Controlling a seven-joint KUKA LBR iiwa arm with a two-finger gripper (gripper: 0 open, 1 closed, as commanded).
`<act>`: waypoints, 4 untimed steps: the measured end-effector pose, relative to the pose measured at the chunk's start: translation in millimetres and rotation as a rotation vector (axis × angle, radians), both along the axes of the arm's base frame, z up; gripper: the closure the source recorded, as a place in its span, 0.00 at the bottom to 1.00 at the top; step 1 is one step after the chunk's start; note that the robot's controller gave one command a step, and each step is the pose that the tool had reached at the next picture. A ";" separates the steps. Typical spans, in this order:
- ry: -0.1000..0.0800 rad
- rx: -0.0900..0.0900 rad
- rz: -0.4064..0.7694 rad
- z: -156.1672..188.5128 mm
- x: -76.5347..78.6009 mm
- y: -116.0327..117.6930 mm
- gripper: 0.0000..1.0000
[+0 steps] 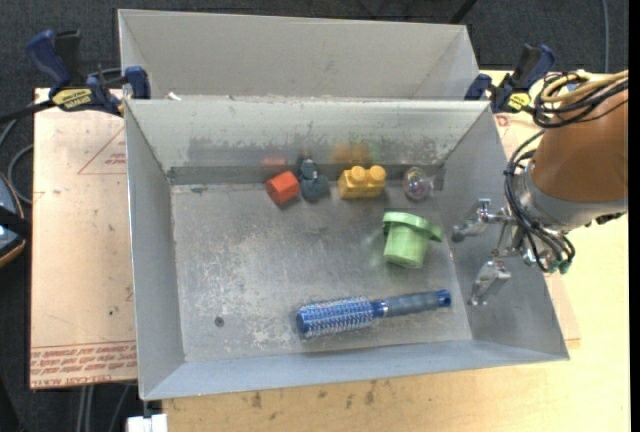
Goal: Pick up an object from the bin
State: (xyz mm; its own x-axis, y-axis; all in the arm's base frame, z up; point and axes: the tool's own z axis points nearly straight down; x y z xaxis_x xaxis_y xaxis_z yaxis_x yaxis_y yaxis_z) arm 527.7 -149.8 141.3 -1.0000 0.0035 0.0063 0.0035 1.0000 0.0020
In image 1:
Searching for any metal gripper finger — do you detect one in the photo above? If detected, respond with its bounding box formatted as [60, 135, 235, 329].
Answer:
[466, 258, 513, 307]
[451, 198, 504, 243]

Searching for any green plastic toy nut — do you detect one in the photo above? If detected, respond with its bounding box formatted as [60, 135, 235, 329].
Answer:
[381, 211, 445, 269]

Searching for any clear glass ball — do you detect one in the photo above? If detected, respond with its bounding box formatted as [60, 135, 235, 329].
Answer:
[402, 165, 435, 202]

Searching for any yellow toy building brick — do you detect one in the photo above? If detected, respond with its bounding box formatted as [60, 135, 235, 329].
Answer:
[336, 164, 388, 201]

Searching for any blue round hairbrush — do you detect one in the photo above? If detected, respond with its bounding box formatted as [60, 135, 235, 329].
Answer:
[294, 288, 453, 341]

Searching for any dark grey toy figure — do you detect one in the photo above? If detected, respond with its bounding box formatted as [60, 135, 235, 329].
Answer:
[298, 158, 332, 204]

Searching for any grey metal bin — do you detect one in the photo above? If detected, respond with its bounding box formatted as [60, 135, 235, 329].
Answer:
[117, 8, 571, 401]

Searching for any red toy block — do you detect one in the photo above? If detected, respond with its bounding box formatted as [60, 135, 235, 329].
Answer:
[264, 170, 302, 207]

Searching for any brown cardboard board, red print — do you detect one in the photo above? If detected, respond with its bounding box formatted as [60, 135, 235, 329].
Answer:
[29, 87, 584, 391]

